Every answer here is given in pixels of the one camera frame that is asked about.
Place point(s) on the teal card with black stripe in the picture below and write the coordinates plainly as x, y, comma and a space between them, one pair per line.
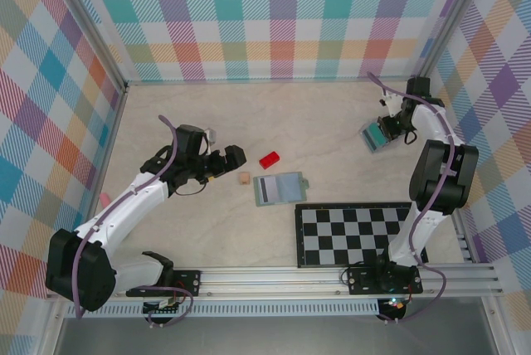
376, 137

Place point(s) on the green card holder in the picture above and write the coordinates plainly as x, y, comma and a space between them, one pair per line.
290, 187

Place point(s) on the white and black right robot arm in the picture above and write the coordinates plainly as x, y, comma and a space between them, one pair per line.
444, 176

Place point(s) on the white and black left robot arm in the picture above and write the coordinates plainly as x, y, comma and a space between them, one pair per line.
83, 272

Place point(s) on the small wooden cube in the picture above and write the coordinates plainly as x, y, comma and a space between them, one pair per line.
245, 178

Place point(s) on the red plastic block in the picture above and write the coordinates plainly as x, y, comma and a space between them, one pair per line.
269, 161

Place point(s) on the pink toy microphone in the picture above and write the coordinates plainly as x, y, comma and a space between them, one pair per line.
104, 199

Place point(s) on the black and white chessboard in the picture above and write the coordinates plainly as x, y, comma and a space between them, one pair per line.
344, 230

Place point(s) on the small green circuit board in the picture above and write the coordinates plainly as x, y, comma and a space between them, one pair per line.
164, 304

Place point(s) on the round black LED board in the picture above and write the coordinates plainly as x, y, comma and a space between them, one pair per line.
396, 304

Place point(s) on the grey metal shelf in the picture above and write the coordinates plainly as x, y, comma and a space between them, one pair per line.
269, 336

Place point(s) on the thin aluminium frame rail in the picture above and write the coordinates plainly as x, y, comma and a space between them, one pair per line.
269, 80

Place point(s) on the aluminium side rail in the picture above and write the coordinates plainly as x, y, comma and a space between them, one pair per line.
100, 176
464, 243

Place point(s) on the aluminium frame post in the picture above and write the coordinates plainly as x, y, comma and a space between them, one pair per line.
89, 19
447, 19

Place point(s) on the aluminium triple-slot frame rail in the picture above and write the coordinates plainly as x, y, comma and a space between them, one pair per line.
269, 278

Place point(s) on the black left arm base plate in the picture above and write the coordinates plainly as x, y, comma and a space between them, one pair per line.
188, 282

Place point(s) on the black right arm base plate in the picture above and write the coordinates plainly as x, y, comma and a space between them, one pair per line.
359, 280

